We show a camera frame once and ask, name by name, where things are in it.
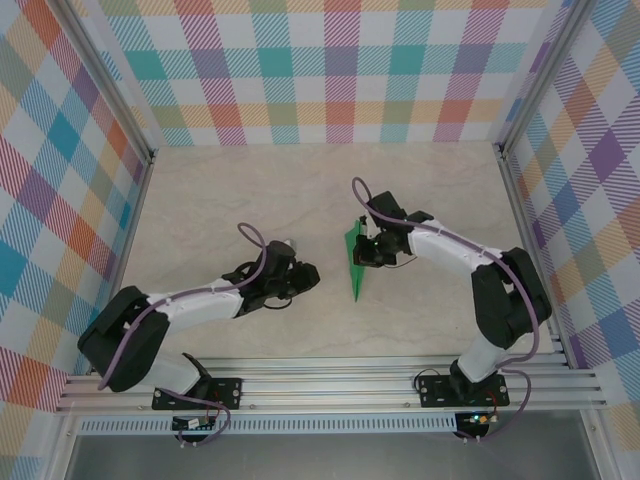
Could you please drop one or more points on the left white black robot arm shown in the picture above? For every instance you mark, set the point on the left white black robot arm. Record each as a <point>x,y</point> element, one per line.
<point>200,307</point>

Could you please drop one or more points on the aluminium mounting rail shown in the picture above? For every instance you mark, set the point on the aluminium mounting rail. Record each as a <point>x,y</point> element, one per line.
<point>325,387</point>

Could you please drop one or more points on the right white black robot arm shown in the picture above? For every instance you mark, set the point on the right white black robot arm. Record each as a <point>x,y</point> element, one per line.
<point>450,245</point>

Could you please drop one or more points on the green paper sheet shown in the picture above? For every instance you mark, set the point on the green paper sheet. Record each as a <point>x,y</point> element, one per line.
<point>356,282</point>

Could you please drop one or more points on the aluminium side rail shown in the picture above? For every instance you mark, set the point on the aluminium side rail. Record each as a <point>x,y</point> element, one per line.
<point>131,225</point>
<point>526,225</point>

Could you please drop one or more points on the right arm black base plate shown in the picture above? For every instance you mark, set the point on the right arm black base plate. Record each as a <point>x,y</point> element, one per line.
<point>435,392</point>

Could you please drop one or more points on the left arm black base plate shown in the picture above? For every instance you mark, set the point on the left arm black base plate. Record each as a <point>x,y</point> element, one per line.
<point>230,392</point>

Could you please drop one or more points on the aluminium frame post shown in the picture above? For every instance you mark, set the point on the aluminium frame post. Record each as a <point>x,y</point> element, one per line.
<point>112,82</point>
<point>541,75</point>

